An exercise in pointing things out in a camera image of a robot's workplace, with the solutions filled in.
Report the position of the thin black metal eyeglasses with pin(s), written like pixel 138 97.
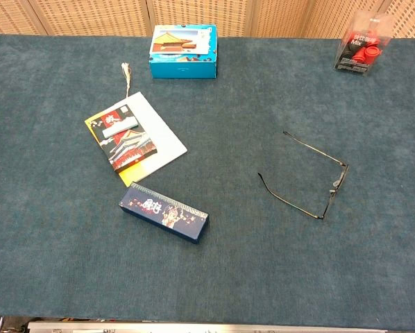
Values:
pixel 332 189

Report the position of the blue box with palace picture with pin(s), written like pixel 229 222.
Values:
pixel 183 67

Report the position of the aluminium rail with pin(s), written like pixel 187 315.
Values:
pixel 193 329

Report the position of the woven rattan folding screen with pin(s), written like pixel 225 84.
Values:
pixel 89 17

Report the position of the teal carpet table cover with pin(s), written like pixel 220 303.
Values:
pixel 245 270

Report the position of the clear box with red capsules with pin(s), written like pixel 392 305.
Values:
pixel 363 52

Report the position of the long dark blue printed box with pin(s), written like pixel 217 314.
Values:
pixel 162 215

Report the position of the black palace print notebook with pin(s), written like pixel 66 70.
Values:
pixel 131 147

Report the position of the white and yellow booklet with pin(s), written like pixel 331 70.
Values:
pixel 164 138

